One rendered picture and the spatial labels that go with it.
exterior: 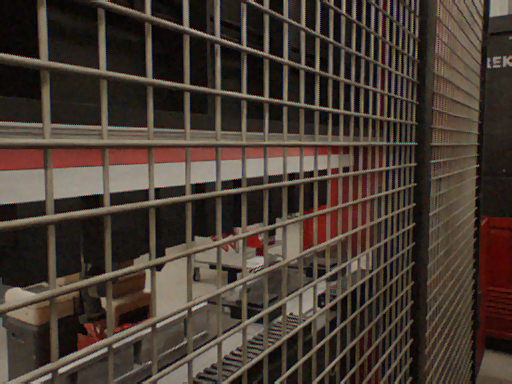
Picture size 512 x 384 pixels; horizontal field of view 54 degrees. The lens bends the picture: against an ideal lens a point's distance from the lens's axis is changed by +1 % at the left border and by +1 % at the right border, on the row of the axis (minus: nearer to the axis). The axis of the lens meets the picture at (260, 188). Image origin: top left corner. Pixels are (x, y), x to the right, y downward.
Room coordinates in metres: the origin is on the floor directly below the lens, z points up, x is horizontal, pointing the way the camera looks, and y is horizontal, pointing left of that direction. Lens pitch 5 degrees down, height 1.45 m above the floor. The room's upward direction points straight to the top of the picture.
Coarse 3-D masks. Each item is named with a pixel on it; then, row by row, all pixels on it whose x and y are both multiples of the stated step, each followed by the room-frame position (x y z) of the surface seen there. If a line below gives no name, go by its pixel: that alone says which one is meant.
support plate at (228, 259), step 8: (208, 256) 1.99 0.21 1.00; (224, 256) 1.99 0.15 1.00; (232, 256) 1.99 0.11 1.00; (240, 256) 1.99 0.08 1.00; (256, 256) 1.99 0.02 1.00; (224, 264) 1.86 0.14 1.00; (232, 264) 1.85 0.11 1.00; (240, 264) 1.85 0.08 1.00; (248, 264) 1.85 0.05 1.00; (256, 264) 1.85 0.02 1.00
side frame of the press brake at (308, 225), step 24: (384, 0) 2.52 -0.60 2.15; (384, 24) 2.52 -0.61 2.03; (456, 24) 2.36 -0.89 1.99; (384, 48) 2.52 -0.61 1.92; (384, 72) 2.52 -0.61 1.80; (432, 96) 2.40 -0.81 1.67; (432, 120) 2.40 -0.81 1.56; (336, 168) 2.64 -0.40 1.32; (336, 192) 2.64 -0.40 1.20; (336, 216) 2.64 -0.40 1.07; (312, 240) 2.71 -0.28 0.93; (432, 360) 2.39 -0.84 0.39
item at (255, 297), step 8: (200, 296) 1.44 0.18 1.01; (248, 296) 1.34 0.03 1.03; (256, 296) 1.34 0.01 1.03; (272, 296) 1.34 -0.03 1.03; (216, 304) 1.39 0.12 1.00; (224, 304) 1.37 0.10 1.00; (232, 304) 1.31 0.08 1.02; (240, 304) 1.31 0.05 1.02; (248, 304) 1.30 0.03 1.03; (256, 304) 1.29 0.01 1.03; (272, 304) 1.31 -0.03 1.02; (232, 312) 1.31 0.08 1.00; (240, 312) 1.30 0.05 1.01; (248, 312) 1.28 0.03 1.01; (256, 312) 1.27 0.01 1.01; (272, 312) 1.29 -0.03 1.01; (280, 312) 1.33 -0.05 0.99; (256, 320) 1.27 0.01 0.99; (272, 320) 1.29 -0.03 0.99
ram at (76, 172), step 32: (0, 160) 0.92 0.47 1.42; (32, 160) 0.97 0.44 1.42; (64, 160) 1.04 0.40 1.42; (96, 160) 1.11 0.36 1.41; (128, 160) 1.19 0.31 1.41; (160, 160) 1.29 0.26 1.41; (192, 160) 1.41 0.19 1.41; (224, 160) 1.55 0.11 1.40; (256, 160) 1.72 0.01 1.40; (288, 160) 1.93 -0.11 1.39; (320, 160) 2.21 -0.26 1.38; (0, 192) 0.91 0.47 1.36; (32, 192) 0.97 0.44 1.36; (64, 192) 1.03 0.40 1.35; (96, 192) 1.11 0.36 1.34
